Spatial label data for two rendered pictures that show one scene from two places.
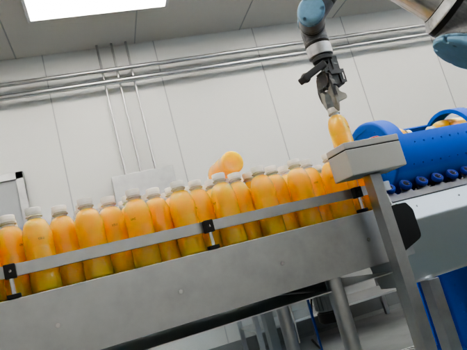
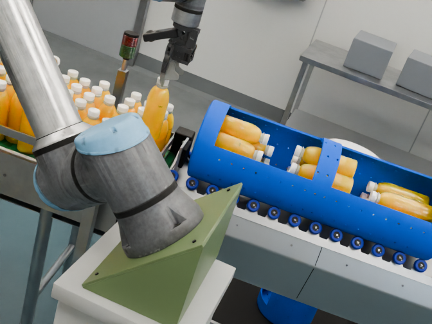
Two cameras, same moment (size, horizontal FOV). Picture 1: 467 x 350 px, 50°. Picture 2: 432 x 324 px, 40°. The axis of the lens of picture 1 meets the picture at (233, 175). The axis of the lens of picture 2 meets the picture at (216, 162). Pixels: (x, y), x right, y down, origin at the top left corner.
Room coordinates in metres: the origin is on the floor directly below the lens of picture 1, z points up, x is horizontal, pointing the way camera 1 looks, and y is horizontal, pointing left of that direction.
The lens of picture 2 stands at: (0.19, -1.44, 1.95)
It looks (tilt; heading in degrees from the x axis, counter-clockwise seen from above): 26 degrees down; 27
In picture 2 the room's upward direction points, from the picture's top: 18 degrees clockwise
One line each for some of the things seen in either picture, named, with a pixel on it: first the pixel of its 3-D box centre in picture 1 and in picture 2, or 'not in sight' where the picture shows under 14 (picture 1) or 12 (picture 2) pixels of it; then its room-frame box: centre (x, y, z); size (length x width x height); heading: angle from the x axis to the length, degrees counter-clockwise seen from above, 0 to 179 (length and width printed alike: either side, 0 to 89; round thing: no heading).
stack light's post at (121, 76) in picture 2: not in sight; (98, 182); (2.01, 0.02, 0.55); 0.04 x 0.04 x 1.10; 23
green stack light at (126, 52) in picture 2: not in sight; (127, 50); (2.01, 0.02, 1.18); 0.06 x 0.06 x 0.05
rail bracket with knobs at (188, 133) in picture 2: not in sight; (181, 143); (2.00, -0.36, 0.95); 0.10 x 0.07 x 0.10; 23
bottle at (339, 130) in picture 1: (342, 138); (155, 110); (1.70, -0.40, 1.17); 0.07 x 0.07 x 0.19
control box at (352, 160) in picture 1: (365, 157); not in sight; (1.49, -0.40, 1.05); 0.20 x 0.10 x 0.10; 113
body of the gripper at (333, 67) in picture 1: (328, 73); (182, 42); (1.72, -0.43, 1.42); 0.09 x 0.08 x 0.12; 113
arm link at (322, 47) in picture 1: (319, 53); (186, 17); (1.72, -0.42, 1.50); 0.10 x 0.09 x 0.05; 23
